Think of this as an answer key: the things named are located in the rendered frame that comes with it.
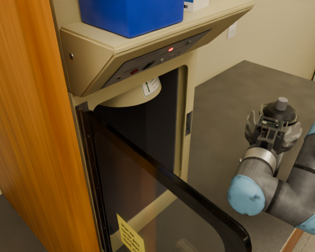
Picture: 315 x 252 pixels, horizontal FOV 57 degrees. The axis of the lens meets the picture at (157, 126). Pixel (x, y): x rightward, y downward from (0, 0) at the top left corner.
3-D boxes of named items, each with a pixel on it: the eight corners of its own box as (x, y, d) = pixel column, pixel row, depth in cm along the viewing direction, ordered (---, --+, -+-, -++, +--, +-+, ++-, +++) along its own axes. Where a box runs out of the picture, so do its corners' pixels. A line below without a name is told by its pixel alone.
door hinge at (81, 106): (101, 249, 68) (73, 106, 45) (109, 242, 70) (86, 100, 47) (105, 253, 67) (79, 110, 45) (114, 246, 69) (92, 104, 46)
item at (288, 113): (264, 107, 91) (269, 88, 87) (296, 115, 88) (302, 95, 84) (258, 122, 85) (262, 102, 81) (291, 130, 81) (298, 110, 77)
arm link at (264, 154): (269, 187, 67) (234, 175, 70) (273, 174, 70) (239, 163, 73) (277, 163, 63) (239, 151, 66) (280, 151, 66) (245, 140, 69)
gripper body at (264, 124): (290, 120, 74) (282, 147, 65) (281, 146, 79) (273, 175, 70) (259, 112, 77) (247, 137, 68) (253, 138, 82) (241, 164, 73)
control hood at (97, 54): (69, 93, 44) (56, 26, 38) (199, 40, 63) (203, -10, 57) (118, 124, 38) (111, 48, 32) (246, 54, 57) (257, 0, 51)
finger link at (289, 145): (301, 141, 76) (277, 151, 73) (300, 146, 77) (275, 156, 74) (287, 132, 80) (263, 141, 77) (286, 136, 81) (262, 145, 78)
